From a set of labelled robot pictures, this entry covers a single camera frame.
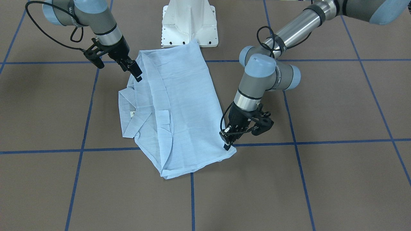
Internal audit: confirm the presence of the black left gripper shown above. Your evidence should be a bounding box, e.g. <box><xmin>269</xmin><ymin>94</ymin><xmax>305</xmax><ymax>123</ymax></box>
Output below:
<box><xmin>220</xmin><ymin>103</ymin><xmax>252</xmax><ymax>151</ymax></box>

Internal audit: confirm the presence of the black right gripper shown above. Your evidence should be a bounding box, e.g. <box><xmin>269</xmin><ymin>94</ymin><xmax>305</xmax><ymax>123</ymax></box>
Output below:
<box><xmin>107</xmin><ymin>36</ymin><xmax>142</xmax><ymax>82</ymax></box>

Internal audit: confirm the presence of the light blue button-up shirt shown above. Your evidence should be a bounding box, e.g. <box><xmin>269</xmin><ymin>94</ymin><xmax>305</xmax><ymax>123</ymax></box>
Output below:
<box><xmin>118</xmin><ymin>40</ymin><xmax>236</xmax><ymax>179</ymax></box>

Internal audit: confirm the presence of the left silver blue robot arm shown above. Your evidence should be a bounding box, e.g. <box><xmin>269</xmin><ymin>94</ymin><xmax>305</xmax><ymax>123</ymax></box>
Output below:
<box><xmin>220</xmin><ymin>0</ymin><xmax>410</xmax><ymax>150</ymax></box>

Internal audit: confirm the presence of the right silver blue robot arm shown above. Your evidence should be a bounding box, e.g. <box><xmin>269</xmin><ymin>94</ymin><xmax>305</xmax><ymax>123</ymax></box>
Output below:
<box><xmin>42</xmin><ymin>0</ymin><xmax>142</xmax><ymax>81</ymax></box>

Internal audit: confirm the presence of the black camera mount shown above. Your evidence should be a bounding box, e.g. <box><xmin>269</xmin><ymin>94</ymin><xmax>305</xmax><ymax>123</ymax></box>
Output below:
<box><xmin>82</xmin><ymin>38</ymin><xmax>105</xmax><ymax>70</ymax></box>
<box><xmin>249</xmin><ymin>103</ymin><xmax>274</xmax><ymax>136</ymax></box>

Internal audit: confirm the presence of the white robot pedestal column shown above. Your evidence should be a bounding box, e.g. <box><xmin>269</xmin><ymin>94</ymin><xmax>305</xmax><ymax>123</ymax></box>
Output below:
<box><xmin>161</xmin><ymin>0</ymin><xmax>219</xmax><ymax>48</ymax></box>

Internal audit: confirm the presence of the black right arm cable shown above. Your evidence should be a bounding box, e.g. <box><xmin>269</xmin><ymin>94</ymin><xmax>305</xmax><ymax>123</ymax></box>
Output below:
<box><xmin>25</xmin><ymin>1</ymin><xmax>93</xmax><ymax>52</ymax></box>

